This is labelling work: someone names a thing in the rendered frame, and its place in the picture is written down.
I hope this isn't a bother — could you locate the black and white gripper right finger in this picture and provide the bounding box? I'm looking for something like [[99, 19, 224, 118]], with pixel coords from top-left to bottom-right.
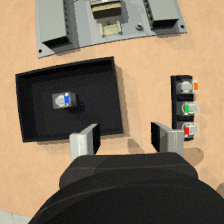
[[151, 122, 184, 157]]

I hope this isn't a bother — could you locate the grey mounting plate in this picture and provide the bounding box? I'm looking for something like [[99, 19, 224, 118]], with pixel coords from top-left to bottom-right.
[[35, 0, 187, 59]]

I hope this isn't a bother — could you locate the black open tray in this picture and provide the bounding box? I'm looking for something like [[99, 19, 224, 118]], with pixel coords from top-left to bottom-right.
[[15, 56, 123, 143]]

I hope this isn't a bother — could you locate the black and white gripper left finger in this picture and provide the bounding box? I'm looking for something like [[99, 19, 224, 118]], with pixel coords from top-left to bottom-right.
[[69, 124, 101, 163]]

